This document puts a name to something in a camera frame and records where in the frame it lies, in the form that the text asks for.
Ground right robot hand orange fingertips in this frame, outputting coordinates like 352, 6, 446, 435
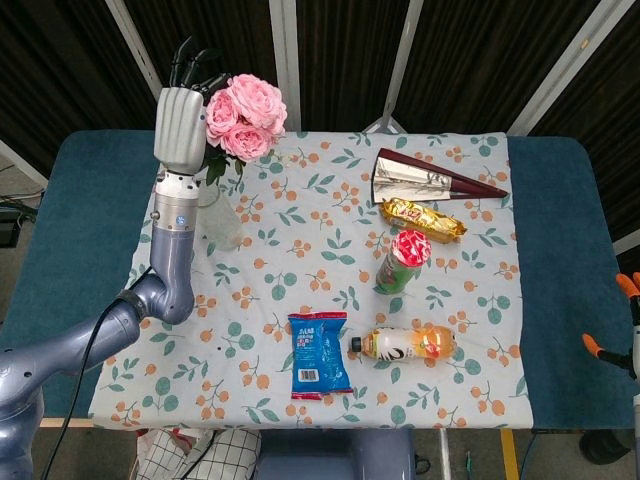
581, 271, 640, 397

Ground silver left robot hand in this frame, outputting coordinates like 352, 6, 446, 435
152, 35, 233, 177

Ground pink rose bouquet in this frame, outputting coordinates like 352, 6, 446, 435
199, 73, 289, 201

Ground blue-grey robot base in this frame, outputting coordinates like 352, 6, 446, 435
257, 428, 417, 480

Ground clear textured glass vase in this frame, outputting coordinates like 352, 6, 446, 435
197, 164, 245, 252

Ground teal table cover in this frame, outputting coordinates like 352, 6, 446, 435
0, 129, 640, 432

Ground floral print tablecloth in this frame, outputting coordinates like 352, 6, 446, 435
87, 130, 534, 431

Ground orange juice bottle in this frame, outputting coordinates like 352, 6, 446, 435
349, 325, 459, 364

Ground dark red folding fan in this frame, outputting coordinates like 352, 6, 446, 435
370, 147, 510, 205

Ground green Pringles can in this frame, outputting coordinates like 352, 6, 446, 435
374, 228, 433, 296

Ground gold foil snack package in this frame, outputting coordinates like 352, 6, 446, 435
379, 197, 469, 245

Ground blue snack bag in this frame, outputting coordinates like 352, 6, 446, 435
287, 310, 354, 402

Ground white checkered bag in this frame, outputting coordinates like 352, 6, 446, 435
134, 427, 263, 480

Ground white frame pole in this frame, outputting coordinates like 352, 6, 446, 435
268, 0, 302, 135
103, 0, 164, 99
362, 0, 425, 135
507, 0, 629, 137

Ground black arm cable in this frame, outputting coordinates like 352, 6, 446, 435
37, 267, 154, 480

